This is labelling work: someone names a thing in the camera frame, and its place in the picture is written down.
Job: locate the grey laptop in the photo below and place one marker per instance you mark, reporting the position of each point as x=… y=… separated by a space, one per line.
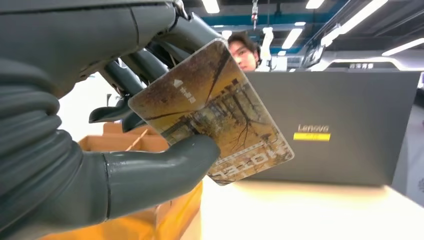
x=357 y=99

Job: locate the person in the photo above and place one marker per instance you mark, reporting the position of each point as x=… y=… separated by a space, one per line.
x=243 y=53

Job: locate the ceiling light panel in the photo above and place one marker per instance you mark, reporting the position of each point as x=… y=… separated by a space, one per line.
x=314 y=3
x=211 y=6
x=292 y=38

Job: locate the long ceiling light strip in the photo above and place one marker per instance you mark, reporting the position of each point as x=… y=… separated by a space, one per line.
x=404 y=46
x=357 y=16

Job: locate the yellow patterned key card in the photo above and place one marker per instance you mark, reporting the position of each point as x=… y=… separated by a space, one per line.
x=215 y=109

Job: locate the divided cardboard card box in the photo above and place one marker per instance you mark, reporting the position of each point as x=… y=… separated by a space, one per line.
x=172 y=218

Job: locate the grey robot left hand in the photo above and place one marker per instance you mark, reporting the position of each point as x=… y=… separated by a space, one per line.
x=66 y=33

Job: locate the white background machine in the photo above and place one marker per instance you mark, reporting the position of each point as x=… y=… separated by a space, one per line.
x=266 y=39

